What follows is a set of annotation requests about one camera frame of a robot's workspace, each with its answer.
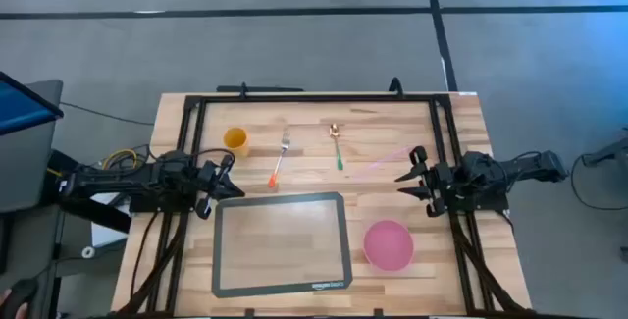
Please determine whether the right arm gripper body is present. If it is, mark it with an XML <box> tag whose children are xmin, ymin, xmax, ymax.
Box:
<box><xmin>424</xmin><ymin>160</ymin><xmax>471</xmax><ymax>213</ymax></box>

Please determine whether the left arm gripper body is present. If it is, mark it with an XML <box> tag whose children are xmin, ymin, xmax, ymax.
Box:
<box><xmin>193</xmin><ymin>159</ymin><xmax>226</xmax><ymax>203</ymax></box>

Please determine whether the fork with orange handle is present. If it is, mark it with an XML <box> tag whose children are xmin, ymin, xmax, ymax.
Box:
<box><xmin>267</xmin><ymin>130</ymin><xmax>291</xmax><ymax>189</ymax></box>

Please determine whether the pink plastic bowl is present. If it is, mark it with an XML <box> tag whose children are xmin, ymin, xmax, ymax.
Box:
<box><xmin>362</xmin><ymin>219</ymin><xmax>415</xmax><ymax>272</ymax></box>

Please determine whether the spoon with green handle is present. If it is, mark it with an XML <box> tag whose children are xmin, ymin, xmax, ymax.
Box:
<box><xmin>328</xmin><ymin>122</ymin><xmax>344</xmax><ymax>172</ymax></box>

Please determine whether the yellow plastic cup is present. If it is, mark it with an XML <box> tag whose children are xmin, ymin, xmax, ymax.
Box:
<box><xmin>223</xmin><ymin>126</ymin><xmax>250</xmax><ymax>158</ymax></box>

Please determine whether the translucent baking mat, dark border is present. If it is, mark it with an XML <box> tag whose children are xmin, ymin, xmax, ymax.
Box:
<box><xmin>211</xmin><ymin>191</ymin><xmax>354</xmax><ymax>299</ymax></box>

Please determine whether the white paper sheet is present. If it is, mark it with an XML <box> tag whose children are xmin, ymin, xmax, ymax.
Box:
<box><xmin>91</xmin><ymin>193</ymin><xmax>132</xmax><ymax>247</ymax></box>

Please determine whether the black diagonal stand bar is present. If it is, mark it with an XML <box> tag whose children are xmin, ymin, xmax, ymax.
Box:
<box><xmin>57</xmin><ymin>195</ymin><xmax>132</xmax><ymax>235</ymax></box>

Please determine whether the grey stand leg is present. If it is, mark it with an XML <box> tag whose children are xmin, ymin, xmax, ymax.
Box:
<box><xmin>582</xmin><ymin>127</ymin><xmax>628</xmax><ymax>168</ymax></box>

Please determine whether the blue-screen monitor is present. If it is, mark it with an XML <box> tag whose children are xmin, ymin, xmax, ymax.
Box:
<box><xmin>0</xmin><ymin>79</ymin><xmax>64</xmax><ymax>213</ymax></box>

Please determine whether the blue computer monitor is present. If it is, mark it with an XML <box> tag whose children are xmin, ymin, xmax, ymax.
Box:
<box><xmin>0</xmin><ymin>71</ymin><xmax>65</xmax><ymax>136</ymax></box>

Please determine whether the person's hand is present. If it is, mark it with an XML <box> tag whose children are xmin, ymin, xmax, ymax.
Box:
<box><xmin>0</xmin><ymin>287</ymin><xmax>29</xmax><ymax>319</ymax></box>

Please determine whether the yellow cable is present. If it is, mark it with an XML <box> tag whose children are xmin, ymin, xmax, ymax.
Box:
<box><xmin>101</xmin><ymin>148</ymin><xmax>139</xmax><ymax>171</ymax></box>

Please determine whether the thin black floor cable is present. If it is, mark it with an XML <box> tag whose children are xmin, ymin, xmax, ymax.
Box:
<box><xmin>61</xmin><ymin>101</ymin><xmax>156</xmax><ymax>127</ymax></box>

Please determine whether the black looped floor cable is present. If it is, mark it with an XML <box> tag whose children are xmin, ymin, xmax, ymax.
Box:
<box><xmin>570</xmin><ymin>153</ymin><xmax>628</xmax><ymax>211</ymax></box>

